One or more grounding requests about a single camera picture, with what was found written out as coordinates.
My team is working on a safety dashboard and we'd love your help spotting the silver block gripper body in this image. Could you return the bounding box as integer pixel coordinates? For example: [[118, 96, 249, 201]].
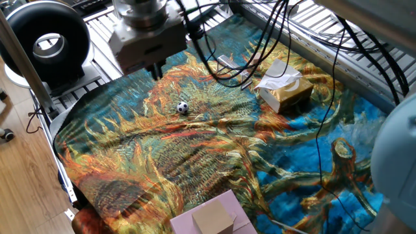
[[109, 12, 189, 76]]

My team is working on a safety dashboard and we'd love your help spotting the white mesh toy goal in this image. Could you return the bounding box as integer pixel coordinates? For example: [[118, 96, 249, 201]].
[[216, 55, 254, 91]]

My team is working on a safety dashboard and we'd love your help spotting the black keyboard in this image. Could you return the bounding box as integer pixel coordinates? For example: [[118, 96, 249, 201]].
[[63, 0, 111, 16]]

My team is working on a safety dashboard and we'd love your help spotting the sunflower painting cloth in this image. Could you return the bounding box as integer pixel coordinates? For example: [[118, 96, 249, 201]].
[[53, 14, 391, 234]]

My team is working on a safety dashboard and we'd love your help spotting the white tissue sheet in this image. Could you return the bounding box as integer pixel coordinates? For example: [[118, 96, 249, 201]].
[[253, 58, 304, 91]]

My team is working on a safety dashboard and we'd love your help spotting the gold tissue box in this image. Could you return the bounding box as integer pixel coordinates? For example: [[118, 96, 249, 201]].
[[259, 77, 315, 114]]

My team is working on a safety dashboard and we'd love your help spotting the pink box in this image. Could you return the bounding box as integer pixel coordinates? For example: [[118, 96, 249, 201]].
[[170, 189, 258, 234]]

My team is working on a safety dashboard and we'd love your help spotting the black caster wheel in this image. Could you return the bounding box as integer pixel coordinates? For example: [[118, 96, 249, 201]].
[[0, 128, 16, 142]]

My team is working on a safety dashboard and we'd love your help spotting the small cardboard box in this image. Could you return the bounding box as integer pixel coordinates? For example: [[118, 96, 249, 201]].
[[191, 199, 235, 234]]

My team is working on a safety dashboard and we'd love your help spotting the thick black gripper cable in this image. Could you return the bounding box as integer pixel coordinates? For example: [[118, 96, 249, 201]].
[[177, 0, 292, 88]]

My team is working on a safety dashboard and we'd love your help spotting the aluminium frame beam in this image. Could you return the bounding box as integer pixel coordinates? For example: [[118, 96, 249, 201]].
[[0, 9, 59, 120]]

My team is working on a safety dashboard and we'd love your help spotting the black ring fan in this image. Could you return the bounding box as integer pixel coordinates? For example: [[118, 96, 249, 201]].
[[0, 0, 95, 89]]

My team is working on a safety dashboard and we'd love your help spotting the thin dark floor cable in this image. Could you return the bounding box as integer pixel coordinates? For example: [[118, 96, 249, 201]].
[[25, 109, 45, 135]]

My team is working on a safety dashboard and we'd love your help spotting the grey aluminium rail beam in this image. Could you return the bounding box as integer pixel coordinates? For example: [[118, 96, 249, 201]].
[[242, 0, 399, 114]]

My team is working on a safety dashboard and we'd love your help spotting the long thin black cable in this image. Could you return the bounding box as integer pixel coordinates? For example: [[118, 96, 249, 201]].
[[314, 18, 371, 232]]

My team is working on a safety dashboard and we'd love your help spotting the thin white cable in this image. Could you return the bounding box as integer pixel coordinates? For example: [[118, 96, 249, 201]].
[[271, 219, 309, 234]]

